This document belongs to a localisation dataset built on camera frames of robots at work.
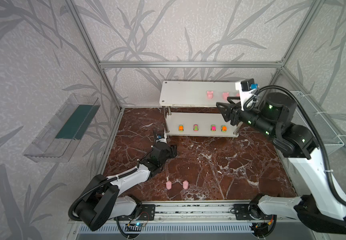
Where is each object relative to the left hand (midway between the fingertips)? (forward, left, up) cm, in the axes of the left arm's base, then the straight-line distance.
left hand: (175, 142), depth 87 cm
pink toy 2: (-21, -6, -10) cm, 24 cm away
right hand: (-3, -19, +38) cm, 43 cm away
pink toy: (-22, +3, -10) cm, 24 cm away
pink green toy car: (+12, -12, -3) cm, 18 cm away
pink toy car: (+13, -25, -4) cm, 28 cm away
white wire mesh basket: (-11, -67, +23) cm, 72 cm away
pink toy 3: (+15, -18, +24) cm, 33 cm away
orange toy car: (+13, -3, -5) cm, 14 cm away
